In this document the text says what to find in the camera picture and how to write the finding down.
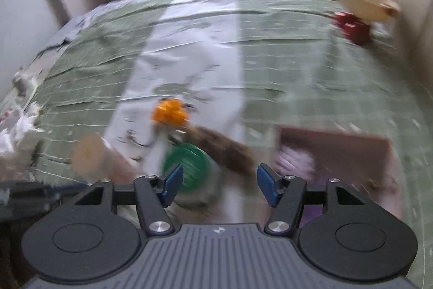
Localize lilac plush toy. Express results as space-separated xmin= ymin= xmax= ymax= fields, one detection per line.
xmin=275 ymin=145 xmax=316 ymax=183

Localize green lid glass jar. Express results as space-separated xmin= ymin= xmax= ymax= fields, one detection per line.
xmin=162 ymin=143 xmax=222 ymax=209

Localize crumpled white tissue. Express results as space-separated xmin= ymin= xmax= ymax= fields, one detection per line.
xmin=1 ymin=103 xmax=45 ymax=158

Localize white paper cup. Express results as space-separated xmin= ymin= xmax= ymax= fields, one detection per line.
xmin=70 ymin=134 xmax=139 ymax=184

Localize pink cardboard box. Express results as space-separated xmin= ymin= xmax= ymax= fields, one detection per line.
xmin=273 ymin=125 xmax=403 ymax=219

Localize green checked tablecloth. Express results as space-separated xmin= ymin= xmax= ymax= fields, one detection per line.
xmin=1 ymin=0 xmax=432 ymax=288

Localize white paper sheet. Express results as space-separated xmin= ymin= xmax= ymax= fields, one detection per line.
xmin=104 ymin=0 xmax=248 ymax=219

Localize cream bowl figurine red feet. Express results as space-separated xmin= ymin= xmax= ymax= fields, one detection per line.
xmin=334 ymin=0 xmax=400 ymax=46

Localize orange pompom keychain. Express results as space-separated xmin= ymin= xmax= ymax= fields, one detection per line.
xmin=151 ymin=98 xmax=189 ymax=127

